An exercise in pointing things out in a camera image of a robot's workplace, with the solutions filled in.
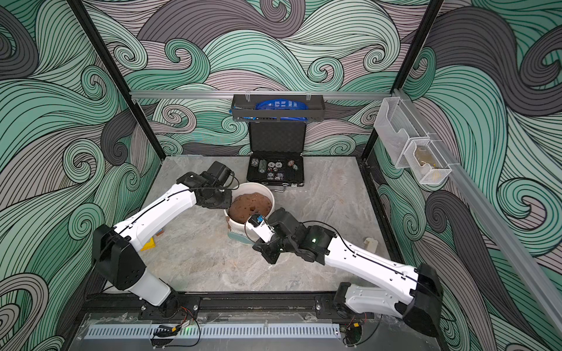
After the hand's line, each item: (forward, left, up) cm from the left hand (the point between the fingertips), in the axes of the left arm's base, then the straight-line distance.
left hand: (228, 199), depth 83 cm
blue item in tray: (+37, -22, +19) cm, 47 cm away
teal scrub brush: (-17, -7, +4) cm, 19 cm away
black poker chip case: (+38, -19, -13) cm, 45 cm away
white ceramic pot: (+6, -13, -2) cm, 15 cm away
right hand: (-18, -13, +1) cm, 22 cm away
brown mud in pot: (+1, -5, -6) cm, 8 cm away
